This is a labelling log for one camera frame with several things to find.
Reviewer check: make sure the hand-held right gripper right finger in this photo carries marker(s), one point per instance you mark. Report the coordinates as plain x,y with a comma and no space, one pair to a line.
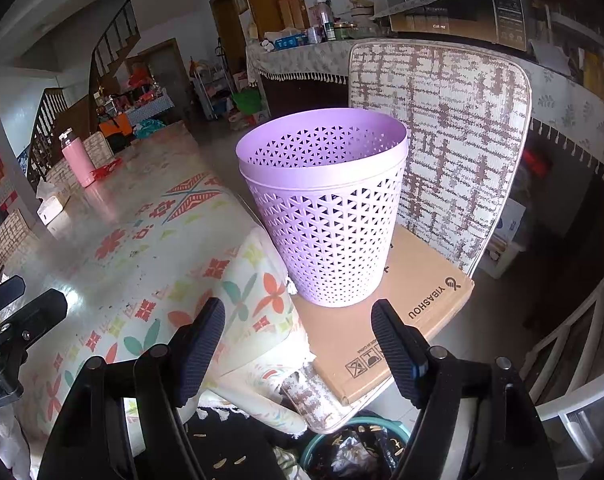
396,350

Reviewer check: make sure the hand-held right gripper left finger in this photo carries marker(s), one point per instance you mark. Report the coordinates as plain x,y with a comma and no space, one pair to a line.
202,350

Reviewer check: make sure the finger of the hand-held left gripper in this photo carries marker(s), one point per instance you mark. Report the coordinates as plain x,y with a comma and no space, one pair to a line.
39,312
4,292

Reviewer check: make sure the purple plastic basket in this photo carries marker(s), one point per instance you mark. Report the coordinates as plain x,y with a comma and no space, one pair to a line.
327,240

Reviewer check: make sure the brown cardboard box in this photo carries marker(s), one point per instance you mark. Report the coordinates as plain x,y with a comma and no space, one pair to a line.
381,320

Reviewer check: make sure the patterned chair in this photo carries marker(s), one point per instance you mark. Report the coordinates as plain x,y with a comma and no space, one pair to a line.
456,135
58,174
102,149
9,235

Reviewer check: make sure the white tissue pack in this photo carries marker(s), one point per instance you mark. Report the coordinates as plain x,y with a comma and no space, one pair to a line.
52,207

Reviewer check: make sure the teal basin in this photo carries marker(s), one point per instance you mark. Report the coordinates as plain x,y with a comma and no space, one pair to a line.
354,455

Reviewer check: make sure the patterned chair back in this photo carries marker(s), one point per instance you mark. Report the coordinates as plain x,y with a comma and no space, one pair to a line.
58,174

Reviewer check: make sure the pink thermos bottle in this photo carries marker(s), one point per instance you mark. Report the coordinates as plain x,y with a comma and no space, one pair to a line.
79,162

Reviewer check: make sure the red plastic item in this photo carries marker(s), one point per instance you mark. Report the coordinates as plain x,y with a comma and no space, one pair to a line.
104,170

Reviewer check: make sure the white storage box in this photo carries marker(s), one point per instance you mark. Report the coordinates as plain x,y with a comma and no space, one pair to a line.
509,235

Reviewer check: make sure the wooden staircase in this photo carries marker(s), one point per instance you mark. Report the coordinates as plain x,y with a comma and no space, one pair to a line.
47,120

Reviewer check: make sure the orange bag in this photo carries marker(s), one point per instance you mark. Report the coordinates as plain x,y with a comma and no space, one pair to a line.
116,132

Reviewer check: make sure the teal cloth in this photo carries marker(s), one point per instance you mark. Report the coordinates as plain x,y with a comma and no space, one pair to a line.
152,129

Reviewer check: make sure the checkered cloth table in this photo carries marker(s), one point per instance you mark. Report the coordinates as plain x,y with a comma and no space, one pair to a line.
152,105

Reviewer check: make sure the green bag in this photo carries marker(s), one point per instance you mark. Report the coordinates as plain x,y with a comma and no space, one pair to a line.
246,101

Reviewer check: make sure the white storage rack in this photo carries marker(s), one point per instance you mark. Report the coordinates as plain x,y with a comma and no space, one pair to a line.
212,90

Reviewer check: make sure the blue pack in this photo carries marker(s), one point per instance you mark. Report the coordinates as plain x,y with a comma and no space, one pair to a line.
289,41

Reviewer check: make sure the clear plastic bottle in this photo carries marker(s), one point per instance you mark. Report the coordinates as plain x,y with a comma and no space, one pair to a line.
322,20

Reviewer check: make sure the microwave oven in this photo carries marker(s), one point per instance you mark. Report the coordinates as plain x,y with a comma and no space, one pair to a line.
456,15

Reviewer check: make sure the white metal frame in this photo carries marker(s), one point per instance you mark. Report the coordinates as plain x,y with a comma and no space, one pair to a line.
571,340

